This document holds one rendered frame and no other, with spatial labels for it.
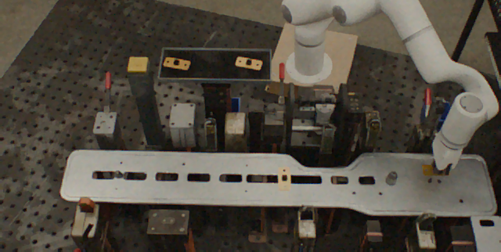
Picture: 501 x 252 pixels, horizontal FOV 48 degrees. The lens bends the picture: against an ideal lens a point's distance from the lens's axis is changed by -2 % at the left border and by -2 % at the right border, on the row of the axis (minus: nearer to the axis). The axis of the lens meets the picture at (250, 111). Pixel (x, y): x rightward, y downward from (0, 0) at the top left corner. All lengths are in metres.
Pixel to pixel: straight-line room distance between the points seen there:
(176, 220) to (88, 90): 0.95
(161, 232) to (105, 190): 0.25
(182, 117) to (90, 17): 1.10
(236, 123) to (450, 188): 0.72
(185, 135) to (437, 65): 0.81
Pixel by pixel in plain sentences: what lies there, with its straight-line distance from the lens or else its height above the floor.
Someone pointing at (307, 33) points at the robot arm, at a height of 1.05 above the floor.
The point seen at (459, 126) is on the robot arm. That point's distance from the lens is 1.58.
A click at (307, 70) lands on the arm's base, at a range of 2.29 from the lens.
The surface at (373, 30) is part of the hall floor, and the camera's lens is 3.70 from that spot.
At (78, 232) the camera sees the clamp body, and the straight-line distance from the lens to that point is 1.73.
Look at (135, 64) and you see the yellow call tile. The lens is 1.91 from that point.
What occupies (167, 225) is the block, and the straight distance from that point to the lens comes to 1.72.
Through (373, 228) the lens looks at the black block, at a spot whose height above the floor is 0.99.
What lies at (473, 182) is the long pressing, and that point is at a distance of 1.94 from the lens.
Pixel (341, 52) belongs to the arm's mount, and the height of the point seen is 0.81.
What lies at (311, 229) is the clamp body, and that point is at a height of 1.04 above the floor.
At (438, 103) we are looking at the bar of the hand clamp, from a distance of 1.81.
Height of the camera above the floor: 2.57
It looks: 54 degrees down
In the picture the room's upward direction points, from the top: 1 degrees clockwise
